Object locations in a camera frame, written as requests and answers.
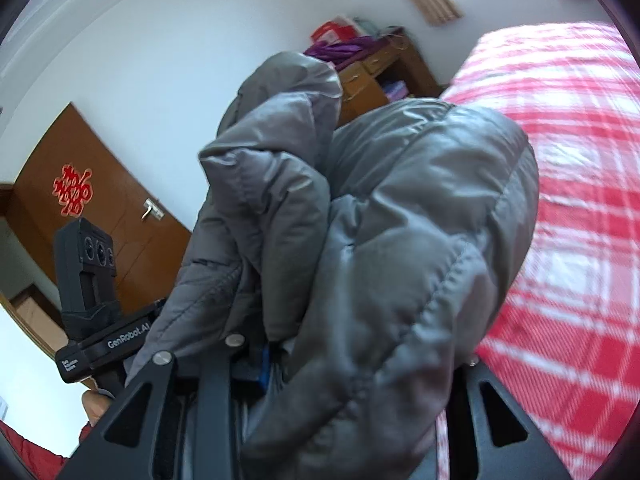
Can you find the wooden desk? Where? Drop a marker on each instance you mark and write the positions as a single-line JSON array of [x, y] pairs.
[[395, 67]]

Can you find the purple cloth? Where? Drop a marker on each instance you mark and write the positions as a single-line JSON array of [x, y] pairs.
[[345, 50]]

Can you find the grey puffer jacket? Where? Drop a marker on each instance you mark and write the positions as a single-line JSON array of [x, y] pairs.
[[400, 210]]

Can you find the person's left hand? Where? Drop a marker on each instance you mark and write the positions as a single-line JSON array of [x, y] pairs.
[[95, 407]]

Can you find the bed with red plaid sheet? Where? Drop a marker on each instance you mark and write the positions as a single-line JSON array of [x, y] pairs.
[[575, 160]]

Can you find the brown wooden door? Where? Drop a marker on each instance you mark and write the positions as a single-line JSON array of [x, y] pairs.
[[125, 170]]

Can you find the person's left forearm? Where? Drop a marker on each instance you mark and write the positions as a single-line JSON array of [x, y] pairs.
[[35, 455]]

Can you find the cardboard box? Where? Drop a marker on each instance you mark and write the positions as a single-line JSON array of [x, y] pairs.
[[35, 315]]

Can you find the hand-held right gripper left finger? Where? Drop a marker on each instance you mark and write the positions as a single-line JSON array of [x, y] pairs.
[[264, 370]]

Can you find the red paper door decoration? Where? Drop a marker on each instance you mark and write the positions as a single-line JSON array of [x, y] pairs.
[[72, 190]]

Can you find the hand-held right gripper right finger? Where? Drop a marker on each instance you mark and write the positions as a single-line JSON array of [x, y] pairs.
[[462, 440]]

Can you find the red bag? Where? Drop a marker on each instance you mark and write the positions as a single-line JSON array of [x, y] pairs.
[[332, 31]]

